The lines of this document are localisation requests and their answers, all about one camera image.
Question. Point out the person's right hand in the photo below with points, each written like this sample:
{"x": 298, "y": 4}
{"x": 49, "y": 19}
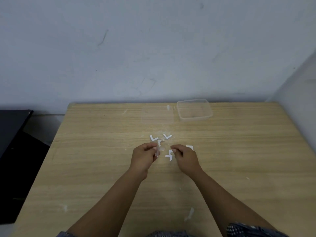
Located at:
{"x": 188, "y": 160}

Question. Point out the clear plastic corner piece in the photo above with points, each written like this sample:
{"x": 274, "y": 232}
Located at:
{"x": 161, "y": 149}

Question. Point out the white tape scrap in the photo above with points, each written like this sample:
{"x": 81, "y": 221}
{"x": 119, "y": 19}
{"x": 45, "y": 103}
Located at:
{"x": 189, "y": 214}

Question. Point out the clear plastic container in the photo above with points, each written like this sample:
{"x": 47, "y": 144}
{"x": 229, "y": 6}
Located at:
{"x": 195, "y": 110}

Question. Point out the black cabinet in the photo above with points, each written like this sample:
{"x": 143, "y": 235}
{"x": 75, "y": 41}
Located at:
{"x": 14, "y": 165}

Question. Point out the person's right forearm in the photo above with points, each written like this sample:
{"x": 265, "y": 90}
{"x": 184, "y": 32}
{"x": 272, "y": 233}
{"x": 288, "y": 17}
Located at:
{"x": 229, "y": 202}

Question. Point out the person's left forearm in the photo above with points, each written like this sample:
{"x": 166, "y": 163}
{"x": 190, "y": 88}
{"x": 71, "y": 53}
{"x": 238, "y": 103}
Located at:
{"x": 108, "y": 207}

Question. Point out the dark checkered shirt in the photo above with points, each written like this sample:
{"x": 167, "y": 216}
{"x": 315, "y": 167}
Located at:
{"x": 249, "y": 230}

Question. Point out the person's left thumb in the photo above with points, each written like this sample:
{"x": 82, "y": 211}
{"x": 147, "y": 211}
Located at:
{"x": 151, "y": 145}

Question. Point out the clear plastic container lid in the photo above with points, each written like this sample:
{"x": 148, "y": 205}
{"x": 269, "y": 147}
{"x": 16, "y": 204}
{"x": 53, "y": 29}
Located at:
{"x": 158, "y": 115}

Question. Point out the person's left hand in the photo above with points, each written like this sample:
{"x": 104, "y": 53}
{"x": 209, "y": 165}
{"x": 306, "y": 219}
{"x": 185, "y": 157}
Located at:
{"x": 141, "y": 157}

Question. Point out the person's right thumb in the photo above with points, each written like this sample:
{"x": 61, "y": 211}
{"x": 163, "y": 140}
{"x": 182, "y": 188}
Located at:
{"x": 177, "y": 153}

